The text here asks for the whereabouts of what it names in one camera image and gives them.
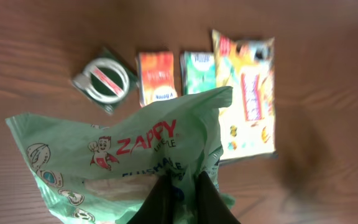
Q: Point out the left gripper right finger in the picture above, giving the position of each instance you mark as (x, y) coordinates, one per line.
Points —
(211, 208)

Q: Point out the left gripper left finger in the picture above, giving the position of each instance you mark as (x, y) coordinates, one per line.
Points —
(158, 206)

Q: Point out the green Zappy wipes pack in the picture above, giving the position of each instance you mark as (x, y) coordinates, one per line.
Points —
(88, 174)

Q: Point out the small teal tissue pack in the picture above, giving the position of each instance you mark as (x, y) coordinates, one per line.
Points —
(198, 72)

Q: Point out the red white tape roll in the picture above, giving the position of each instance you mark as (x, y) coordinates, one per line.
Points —
(106, 81)

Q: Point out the small orange tissue pack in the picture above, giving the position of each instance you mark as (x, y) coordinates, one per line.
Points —
(155, 72)

